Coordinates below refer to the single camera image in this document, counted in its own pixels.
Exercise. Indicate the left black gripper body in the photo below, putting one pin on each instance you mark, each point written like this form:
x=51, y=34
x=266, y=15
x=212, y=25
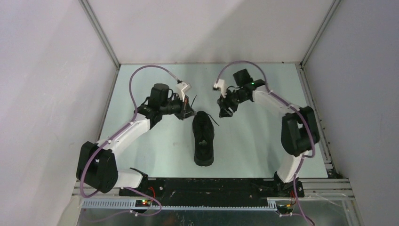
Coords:
x=177, y=106

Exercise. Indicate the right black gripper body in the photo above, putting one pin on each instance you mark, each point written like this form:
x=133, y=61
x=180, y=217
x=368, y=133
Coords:
x=232, y=100

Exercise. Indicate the black shoe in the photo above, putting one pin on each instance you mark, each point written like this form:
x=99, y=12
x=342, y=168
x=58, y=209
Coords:
x=203, y=133

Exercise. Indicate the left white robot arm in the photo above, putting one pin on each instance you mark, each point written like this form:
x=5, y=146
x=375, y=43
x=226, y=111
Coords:
x=97, y=165

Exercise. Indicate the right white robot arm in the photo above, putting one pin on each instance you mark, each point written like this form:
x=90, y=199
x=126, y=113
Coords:
x=299, y=130

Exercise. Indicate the left circuit board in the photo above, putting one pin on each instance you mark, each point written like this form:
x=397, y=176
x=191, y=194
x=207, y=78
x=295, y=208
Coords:
x=143, y=203

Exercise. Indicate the circuit board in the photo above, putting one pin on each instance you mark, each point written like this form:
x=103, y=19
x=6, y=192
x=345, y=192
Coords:
x=143, y=203
x=285, y=209

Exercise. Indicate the right circuit board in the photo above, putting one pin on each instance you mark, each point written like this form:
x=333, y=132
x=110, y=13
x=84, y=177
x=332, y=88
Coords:
x=285, y=209

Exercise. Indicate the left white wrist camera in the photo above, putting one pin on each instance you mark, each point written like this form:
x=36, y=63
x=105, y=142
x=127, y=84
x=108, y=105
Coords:
x=181, y=89

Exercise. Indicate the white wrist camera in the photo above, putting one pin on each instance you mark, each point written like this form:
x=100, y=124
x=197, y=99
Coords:
x=181, y=89
x=221, y=86

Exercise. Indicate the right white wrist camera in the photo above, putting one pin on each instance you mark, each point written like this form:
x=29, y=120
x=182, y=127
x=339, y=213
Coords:
x=221, y=86

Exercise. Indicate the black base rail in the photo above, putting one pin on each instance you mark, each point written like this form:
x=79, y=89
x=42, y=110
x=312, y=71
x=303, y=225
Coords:
x=214, y=192

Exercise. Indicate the grey slotted cable duct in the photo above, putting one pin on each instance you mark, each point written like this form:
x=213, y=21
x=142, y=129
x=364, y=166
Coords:
x=132, y=204

